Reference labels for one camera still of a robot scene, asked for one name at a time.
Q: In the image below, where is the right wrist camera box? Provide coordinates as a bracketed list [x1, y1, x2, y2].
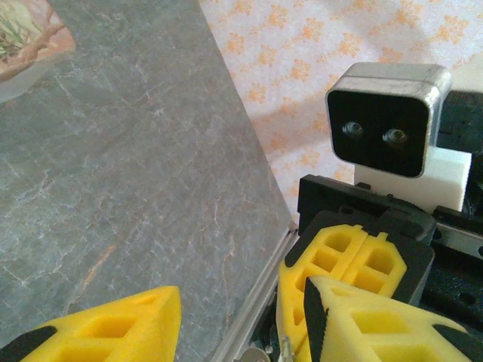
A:
[325, 62, 453, 178]

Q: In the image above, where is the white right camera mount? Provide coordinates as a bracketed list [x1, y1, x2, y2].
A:
[353, 146, 473, 212]

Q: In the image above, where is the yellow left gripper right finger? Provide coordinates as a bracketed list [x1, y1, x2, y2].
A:
[303, 274, 483, 362]

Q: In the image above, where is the pink floral box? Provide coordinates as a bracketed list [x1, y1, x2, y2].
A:
[0, 0, 77, 103]

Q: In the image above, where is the aluminium side rail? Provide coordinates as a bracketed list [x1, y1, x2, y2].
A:
[209, 221, 300, 362]

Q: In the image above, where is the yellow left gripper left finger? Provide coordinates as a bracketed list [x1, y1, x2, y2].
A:
[0, 285, 183, 362]

